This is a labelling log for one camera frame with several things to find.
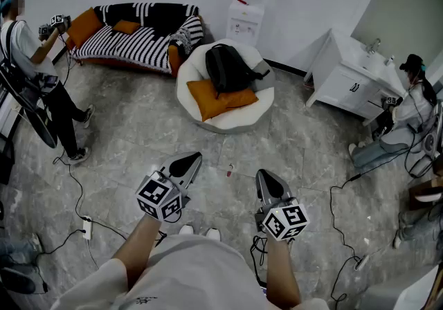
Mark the large orange cushion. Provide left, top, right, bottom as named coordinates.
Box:
left=66, top=7, right=104, bottom=49

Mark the chrome faucet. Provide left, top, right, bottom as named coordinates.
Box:
left=365, top=37, right=381, bottom=55

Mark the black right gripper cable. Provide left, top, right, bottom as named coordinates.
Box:
left=248, top=234, right=269, bottom=289

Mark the person's left forearm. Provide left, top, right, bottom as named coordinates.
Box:
left=112, top=213, right=167, bottom=289

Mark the orange square cushion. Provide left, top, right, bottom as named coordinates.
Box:
left=186, top=79, right=260, bottom=122

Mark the white sink cabinet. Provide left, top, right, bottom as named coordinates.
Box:
left=304, top=27, right=409, bottom=126

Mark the white round lounge chair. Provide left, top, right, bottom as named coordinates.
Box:
left=175, top=38, right=276, bottom=135

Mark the orange couch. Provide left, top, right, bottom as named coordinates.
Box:
left=65, top=7, right=205, bottom=78

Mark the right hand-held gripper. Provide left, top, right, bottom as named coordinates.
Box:
left=255, top=169, right=310, bottom=242

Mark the person's white shirt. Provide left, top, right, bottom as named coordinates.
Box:
left=50, top=234, right=329, bottom=310

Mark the brown cardboard box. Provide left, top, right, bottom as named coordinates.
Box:
left=408, top=176, right=443, bottom=212

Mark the white water dispenser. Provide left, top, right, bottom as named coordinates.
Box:
left=226, top=0, right=266, bottom=47

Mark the small orange cushion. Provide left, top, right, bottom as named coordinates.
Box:
left=111, top=19, right=141, bottom=35

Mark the black backpack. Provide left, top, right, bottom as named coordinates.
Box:
left=205, top=43, right=271, bottom=99

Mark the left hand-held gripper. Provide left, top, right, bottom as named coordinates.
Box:
left=134, top=151, right=203, bottom=224

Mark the person's right forearm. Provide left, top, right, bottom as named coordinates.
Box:
left=264, top=237, right=302, bottom=308

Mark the black floor cable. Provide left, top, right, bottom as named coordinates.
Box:
left=328, top=173, right=364, bottom=261
left=51, top=156, right=87, bottom=233

